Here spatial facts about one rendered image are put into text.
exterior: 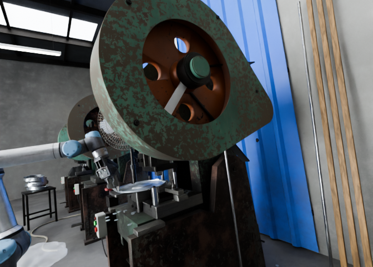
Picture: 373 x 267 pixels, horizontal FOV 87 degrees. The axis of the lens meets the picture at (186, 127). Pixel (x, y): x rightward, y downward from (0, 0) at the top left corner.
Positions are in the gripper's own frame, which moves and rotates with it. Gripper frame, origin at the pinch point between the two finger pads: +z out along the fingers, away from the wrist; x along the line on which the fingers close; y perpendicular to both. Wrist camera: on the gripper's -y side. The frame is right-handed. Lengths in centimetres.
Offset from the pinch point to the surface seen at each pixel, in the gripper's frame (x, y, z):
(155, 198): 19.9, 5.5, 12.6
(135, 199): 5.2, -4.0, 9.4
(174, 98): 53, 23, -25
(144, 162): 18.2, -6.5, -7.2
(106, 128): -32, -81, -60
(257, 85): 99, -16, -19
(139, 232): 12.8, 19.8, 21.2
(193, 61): 68, 24, -35
